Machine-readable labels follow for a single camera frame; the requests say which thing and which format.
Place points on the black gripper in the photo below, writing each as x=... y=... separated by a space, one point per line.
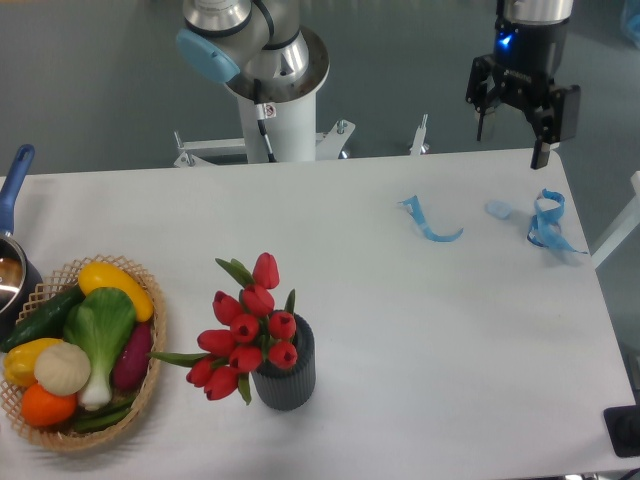
x=520 y=72

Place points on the red tulip bouquet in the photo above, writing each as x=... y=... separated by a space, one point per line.
x=254 y=333

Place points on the silver robot arm blue cap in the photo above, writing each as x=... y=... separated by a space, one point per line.
x=259 y=49

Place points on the dark grey ribbed vase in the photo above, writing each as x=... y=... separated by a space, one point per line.
x=288 y=389

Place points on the tangled blue ribbon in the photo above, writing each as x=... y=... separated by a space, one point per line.
x=544 y=229

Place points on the blue ribbon strip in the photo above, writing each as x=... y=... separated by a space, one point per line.
x=413 y=207

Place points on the black device at edge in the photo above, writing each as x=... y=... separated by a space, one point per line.
x=622 y=424

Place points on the purple sweet potato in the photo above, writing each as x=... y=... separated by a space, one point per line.
x=131 y=367

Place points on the green bok choy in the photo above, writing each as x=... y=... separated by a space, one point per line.
x=100 y=326

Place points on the woven wicker basket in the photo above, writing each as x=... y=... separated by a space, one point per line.
x=64 y=438

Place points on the green cucumber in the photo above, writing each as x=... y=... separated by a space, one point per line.
x=46 y=321

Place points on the green bean pods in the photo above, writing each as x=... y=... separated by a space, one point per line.
x=103 y=418

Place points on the yellow bell pepper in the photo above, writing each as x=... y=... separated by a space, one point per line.
x=19 y=362

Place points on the orange fruit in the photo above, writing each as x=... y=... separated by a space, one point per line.
x=40 y=408

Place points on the white frame at right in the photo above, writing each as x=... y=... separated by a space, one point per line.
x=619 y=229

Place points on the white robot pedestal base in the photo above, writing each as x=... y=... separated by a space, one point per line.
x=272 y=132

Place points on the blue handled saucepan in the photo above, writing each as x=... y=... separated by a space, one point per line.
x=19 y=276

